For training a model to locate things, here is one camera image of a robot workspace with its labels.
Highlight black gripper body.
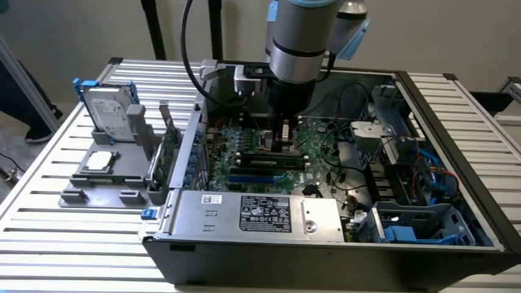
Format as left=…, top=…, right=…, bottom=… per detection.
left=267, top=76, right=317, bottom=123

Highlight black RAM stick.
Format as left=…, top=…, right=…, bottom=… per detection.
left=248, top=157, right=307, bottom=165

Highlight black RAM slot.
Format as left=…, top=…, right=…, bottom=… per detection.
left=232, top=164, right=309, bottom=173
left=236, top=151, right=309, bottom=160

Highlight blue expansion slot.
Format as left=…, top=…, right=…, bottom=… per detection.
left=228, top=174, right=287, bottom=184

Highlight green motherboard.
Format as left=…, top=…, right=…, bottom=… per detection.
left=203, top=117, right=368, bottom=200

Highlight metal disk bay cage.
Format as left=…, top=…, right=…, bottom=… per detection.
left=349, top=85, right=429, bottom=166

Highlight silver power supply unit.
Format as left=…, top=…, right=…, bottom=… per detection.
left=168, top=190, right=348, bottom=244

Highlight green graphics card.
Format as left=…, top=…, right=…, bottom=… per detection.
left=145, top=100, right=183, bottom=189

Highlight black tripod pole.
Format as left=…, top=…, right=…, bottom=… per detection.
left=140, top=0, right=168, bottom=61
left=207, top=0, right=225, bottom=61

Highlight black open PC case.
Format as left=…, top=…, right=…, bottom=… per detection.
left=137, top=68, right=521, bottom=287

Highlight metal disk bay with blue clips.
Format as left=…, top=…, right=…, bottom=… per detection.
left=372, top=200, right=478, bottom=245

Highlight silver hard disk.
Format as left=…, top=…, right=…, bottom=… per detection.
left=84, top=87, right=137, bottom=143

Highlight silver CPU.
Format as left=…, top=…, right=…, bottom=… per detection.
left=87, top=151, right=115, bottom=170

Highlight grey parts rack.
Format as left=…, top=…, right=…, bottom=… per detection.
left=59, top=105, right=171, bottom=210

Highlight blue disk caddy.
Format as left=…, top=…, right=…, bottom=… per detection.
left=72, top=78, right=141, bottom=123

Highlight person leg dark trousers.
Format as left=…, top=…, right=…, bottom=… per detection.
left=0, top=36, right=64, bottom=144

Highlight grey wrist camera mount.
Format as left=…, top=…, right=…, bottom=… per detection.
left=200, top=59, right=271, bottom=93

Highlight black wire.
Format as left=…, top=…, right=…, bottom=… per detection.
left=324, top=82, right=372, bottom=123

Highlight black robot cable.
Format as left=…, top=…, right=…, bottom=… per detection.
left=181, top=0, right=251, bottom=105

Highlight blue wire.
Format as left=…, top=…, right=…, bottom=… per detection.
left=409, top=145, right=442, bottom=185

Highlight red wire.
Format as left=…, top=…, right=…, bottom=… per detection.
left=438, top=170, right=461, bottom=197

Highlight aluminium frame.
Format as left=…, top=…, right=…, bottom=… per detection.
left=468, top=77, right=521, bottom=126

